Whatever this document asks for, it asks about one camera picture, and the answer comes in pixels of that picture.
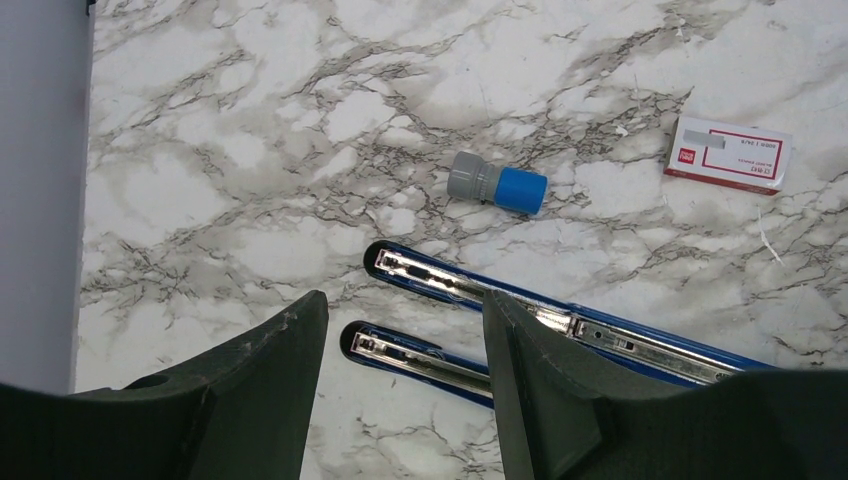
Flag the grey blue small cylinder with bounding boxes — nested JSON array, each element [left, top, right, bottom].
[[446, 152, 548, 215]]

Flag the red white staple box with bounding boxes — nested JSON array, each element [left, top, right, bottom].
[[663, 115, 793, 196]]

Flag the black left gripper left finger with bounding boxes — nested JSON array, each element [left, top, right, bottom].
[[1, 290, 329, 479]]

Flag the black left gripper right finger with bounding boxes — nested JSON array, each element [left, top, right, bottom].
[[483, 292, 847, 479]]

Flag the blue black stapler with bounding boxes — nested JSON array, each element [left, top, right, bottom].
[[363, 240, 771, 387]]

